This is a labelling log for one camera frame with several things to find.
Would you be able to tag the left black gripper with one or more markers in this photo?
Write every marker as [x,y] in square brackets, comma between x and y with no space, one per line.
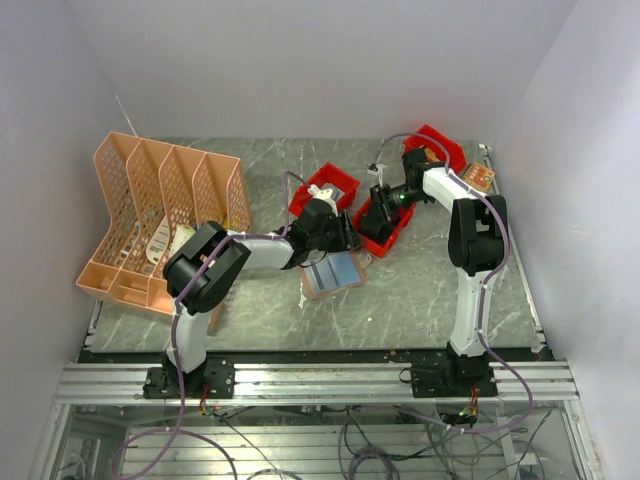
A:
[348,236]

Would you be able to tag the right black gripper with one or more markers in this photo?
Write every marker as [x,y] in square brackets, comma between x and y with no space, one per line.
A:
[377,216]

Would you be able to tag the red bin front pair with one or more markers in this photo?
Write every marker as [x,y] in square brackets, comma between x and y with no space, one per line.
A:
[395,235]

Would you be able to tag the red bin pair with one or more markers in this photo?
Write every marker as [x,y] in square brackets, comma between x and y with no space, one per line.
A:
[436,145]
[395,235]

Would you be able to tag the brown leather card holder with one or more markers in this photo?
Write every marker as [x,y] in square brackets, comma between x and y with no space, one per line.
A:
[349,268]

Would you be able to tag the white credit card stack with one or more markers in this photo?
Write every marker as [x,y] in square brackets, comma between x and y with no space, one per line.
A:
[333,192]

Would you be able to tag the magnetic stripe card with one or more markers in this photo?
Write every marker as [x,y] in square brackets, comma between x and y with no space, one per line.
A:
[321,277]

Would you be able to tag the red bin with cards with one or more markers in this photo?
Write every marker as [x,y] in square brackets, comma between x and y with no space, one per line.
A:
[327,173]

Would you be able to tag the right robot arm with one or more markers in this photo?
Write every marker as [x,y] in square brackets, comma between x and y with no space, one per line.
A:
[478,247]

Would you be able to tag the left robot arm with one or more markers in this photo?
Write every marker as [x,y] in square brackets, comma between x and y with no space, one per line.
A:
[201,273]

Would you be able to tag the white ruler card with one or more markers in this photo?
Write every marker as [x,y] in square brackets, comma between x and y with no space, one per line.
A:
[158,242]

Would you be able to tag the red bin rear pair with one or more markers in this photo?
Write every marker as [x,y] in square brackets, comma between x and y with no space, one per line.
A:
[436,145]

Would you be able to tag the orange spiral notepad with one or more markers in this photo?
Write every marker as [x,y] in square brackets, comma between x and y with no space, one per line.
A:
[479,176]

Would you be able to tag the green white carton box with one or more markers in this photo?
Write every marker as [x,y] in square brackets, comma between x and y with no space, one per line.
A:
[182,234]

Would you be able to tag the peach file organizer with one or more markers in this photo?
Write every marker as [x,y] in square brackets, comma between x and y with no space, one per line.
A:
[143,181]

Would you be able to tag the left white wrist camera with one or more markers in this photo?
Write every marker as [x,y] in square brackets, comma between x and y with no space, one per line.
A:
[316,193]

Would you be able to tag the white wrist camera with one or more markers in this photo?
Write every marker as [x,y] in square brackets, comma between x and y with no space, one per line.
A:
[316,193]
[377,170]

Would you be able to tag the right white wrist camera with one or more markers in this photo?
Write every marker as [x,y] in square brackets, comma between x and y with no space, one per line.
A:
[377,170]

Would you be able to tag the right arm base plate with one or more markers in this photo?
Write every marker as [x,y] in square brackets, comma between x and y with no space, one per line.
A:
[445,380]

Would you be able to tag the aluminium rail frame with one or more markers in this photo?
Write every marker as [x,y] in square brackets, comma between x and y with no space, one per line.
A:
[295,384]

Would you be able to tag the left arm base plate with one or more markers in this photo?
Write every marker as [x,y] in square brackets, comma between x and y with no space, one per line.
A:
[213,379]

